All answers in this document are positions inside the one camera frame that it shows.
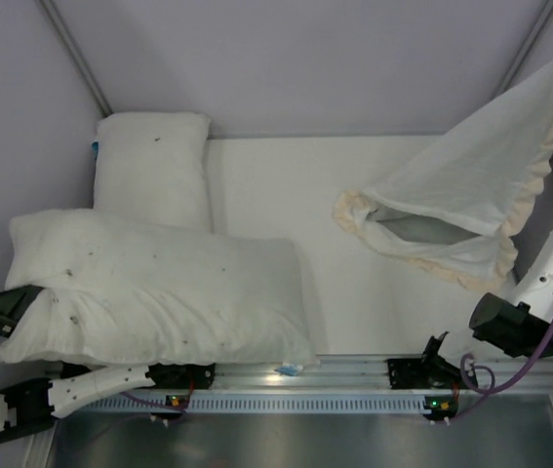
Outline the grey pillowcase with cream frill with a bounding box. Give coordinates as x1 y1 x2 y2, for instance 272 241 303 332
333 61 553 292

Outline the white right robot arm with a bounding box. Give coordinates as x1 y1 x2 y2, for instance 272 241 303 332
469 228 553 382

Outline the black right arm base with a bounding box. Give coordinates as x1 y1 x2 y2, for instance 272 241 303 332
386 358 460 390

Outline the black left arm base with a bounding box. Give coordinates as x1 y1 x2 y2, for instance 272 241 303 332
146 364 216 390

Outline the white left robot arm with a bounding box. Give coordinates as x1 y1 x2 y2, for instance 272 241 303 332
0 286 156 444

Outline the bare white pillow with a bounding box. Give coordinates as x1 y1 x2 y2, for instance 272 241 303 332
93 112 212 232

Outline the blue white pillow label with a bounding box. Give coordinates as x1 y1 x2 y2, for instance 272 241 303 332
275 363 304 376

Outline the perforated grey cable duct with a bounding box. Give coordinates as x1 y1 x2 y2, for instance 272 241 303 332
85 393 457 415

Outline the left aluminium frame post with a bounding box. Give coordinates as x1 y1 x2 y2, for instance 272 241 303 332
34 0 112 117

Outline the aluminium frame post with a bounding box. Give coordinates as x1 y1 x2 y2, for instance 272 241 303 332
34 0 112 117
492 0 553 98

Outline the aluminium mounting rail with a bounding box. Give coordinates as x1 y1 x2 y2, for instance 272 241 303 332
51 353 553 391

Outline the right aluminium frame post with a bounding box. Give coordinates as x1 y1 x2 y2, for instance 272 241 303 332
492 0 553 98

